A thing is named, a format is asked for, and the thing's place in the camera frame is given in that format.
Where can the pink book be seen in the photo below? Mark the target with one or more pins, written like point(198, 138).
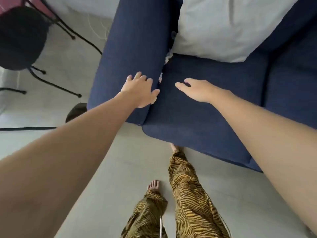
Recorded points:
point(7, 4)

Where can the person's right forearm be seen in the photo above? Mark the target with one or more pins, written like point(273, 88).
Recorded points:
point(272, 141)

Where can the person's left foot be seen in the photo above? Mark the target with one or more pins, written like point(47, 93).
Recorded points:
point(154, 185)

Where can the black round waste bin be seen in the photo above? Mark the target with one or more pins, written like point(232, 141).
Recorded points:
point(76, 112)

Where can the white pillow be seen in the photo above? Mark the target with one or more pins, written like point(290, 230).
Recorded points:
point(223, 29)

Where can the tiger striped trousers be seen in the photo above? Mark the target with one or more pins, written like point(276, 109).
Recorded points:
point(188, 195)

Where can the person's right hand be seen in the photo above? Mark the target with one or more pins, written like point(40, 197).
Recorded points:
point(198, 91)

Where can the blue fabric sofa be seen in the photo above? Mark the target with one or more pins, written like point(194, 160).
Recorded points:
point(193, 116)

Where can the person's right foot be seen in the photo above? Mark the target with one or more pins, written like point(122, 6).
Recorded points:
point(174, 146)

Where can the person's left hand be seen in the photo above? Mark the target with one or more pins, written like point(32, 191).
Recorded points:
point(140, 90)

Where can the black metal chair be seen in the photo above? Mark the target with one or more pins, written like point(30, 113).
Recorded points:
point(19, 39)

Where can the person's foot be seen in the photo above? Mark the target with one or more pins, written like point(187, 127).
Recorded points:
point(154, 185)
point(174, 146)

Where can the person's left forearm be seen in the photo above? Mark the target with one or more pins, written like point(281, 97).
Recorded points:
point(62, 158)

